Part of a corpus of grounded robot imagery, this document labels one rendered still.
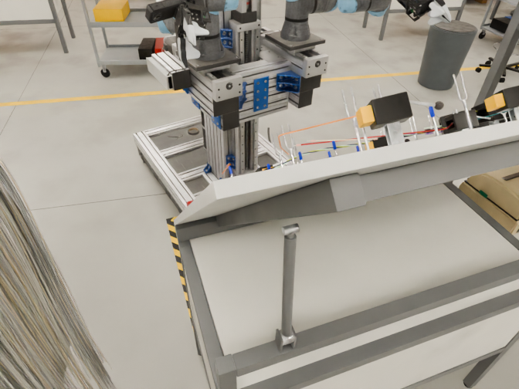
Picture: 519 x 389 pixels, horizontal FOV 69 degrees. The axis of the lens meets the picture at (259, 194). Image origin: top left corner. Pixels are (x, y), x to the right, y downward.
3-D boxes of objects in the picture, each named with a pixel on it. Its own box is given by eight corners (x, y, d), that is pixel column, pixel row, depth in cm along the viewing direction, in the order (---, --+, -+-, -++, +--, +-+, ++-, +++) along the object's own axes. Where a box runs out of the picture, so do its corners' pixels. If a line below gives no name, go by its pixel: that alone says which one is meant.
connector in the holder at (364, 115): (375, 120, 58) (371, 104, 58) (363, 123, 58) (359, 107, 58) (370, 126, 61) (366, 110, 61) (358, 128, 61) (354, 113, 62)
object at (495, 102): (506, 105, 75) (502, 93, 75) (496, 107, 75) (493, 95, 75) (495, 109, 78) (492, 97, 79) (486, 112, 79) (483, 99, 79)
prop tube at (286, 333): (277, 336, 86) (279, 232, 68) (288, 333, 86) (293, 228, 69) (283, 348, 83) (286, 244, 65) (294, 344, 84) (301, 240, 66)
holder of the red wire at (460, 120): (507, 140, 107) (496, 103, 108) (462, 150, 107) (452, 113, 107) (495, 143, 112) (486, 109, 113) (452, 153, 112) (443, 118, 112)
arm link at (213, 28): (222, 35, 164) (221, 1, 155) (191, 37, 161) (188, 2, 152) (217, 26, 172) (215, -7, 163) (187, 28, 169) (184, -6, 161)
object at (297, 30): (274, 34, 196) (275, 14, 189) (297, 29, 202) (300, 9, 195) (291, 43, 186) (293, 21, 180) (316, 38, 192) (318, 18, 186)
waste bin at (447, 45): (407, 84, 426) (424, 25, 385) (422, 71, 454) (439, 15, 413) (449, 96, 406) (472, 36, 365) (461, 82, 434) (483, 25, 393)
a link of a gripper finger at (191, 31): (215, 36, 96) (205, 19, 102) (192, 33, 93) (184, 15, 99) (212, 48, 98) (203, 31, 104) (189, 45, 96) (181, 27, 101)
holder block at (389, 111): (459, 139, 56) (445, 81, 57) (385, 157, 57) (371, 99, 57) (446, 144, 61) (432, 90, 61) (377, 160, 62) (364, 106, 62)
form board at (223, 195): (446, 164, 165) (446, 159, 165) (869, 59, 67) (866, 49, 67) (174, 224, 133) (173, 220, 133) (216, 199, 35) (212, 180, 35)
